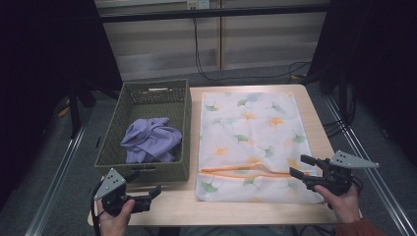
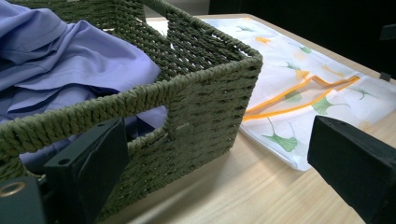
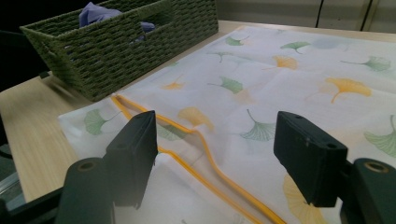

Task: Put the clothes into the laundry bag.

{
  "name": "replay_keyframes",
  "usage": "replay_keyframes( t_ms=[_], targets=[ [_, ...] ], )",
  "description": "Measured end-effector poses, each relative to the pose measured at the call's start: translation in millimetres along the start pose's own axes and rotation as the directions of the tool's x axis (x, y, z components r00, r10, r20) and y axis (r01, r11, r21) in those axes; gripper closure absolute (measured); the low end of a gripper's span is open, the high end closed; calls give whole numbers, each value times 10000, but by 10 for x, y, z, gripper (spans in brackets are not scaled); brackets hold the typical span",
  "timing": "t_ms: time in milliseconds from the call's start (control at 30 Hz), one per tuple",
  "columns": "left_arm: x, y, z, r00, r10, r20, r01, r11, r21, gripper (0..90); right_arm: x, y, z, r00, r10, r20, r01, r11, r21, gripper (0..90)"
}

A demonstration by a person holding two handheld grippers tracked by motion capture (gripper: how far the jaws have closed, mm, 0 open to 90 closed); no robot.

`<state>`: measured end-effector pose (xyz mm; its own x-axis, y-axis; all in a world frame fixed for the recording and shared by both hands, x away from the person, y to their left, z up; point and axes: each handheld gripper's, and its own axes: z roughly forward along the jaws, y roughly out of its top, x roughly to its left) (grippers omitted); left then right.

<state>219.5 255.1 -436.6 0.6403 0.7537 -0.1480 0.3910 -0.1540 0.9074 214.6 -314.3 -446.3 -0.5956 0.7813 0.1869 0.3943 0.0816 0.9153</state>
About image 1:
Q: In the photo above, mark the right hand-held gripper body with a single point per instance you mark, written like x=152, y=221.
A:
x=337, y=178

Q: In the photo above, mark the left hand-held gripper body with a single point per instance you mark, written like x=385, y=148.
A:
x=111, y=185

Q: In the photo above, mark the green woven basket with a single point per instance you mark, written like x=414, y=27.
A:
x=113, y=146

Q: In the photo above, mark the purple cloth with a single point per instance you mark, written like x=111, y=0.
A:
x=154, y=137

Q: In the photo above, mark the white floral mesh laundry bag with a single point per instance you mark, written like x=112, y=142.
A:
x=249, y=131

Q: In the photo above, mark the person's right hand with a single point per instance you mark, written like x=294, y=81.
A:
x=342, y=205

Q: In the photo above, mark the person's left hand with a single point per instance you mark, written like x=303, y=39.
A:
x=114, y=221

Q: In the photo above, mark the black curtain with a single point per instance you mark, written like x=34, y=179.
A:
x=39, y=82
x=377, y=65

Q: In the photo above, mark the black horizontal bar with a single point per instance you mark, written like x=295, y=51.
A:
x=213, y=13

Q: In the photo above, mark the white power outlet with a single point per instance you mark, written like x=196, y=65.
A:
x=198, y=4

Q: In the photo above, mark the metal floor rail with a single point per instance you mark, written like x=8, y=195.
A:
x=377, y=177
x=55, y=183

